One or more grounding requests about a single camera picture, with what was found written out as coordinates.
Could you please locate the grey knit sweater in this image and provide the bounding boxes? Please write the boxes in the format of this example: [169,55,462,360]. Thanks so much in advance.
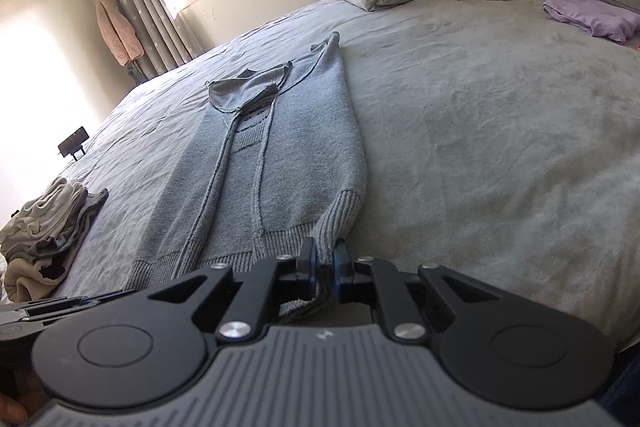
[124,31,369,325]

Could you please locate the white folded clothes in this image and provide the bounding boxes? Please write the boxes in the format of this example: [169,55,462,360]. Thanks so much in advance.
[1,176,88,261]

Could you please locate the person left hand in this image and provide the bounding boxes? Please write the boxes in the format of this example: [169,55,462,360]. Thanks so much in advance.
[1,366,49,426]

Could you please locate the beige folded garment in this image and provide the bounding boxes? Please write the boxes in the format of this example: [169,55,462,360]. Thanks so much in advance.
[4,258,66,303]

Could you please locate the small black device on stand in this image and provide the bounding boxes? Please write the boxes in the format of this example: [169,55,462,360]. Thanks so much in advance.
[58,127,89,160]

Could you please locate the grey bed sheet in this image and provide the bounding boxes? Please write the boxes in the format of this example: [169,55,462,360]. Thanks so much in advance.
[58,0,639,349]

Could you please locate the pink hanging jacket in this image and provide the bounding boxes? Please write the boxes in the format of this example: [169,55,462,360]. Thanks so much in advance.
[96,0,144,66]

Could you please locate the lilac folded cloth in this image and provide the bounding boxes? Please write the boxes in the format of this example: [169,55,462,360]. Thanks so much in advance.
[542,0,639,44]

